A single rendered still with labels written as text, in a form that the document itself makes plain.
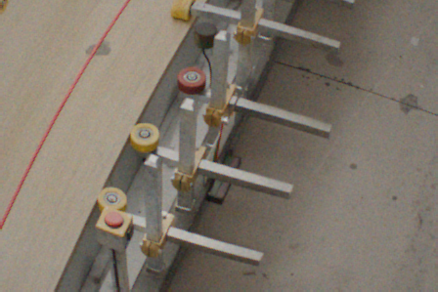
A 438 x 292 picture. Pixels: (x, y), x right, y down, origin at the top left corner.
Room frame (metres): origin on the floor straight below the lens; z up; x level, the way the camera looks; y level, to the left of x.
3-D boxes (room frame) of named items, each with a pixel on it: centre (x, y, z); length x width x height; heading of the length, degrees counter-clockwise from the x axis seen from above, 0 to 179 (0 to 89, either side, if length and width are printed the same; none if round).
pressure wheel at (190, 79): (2.33, 0.08, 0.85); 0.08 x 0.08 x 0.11
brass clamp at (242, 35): (2.53, -0.07, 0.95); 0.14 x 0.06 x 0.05; 164
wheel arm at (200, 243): (1.81, 0.07, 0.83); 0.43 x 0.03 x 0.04; 74
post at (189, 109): (2.03, 0.08, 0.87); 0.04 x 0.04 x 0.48; 74
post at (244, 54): (2.51, -0.06, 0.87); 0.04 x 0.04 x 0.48; 74
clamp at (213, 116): (2.29, 0.01, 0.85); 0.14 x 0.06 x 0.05; 164
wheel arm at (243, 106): (2.28, -0.11, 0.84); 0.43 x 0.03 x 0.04; 74
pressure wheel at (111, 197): (1.86, 0.26, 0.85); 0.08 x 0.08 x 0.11
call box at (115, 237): (1.54, 0.22, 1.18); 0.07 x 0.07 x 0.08; 74
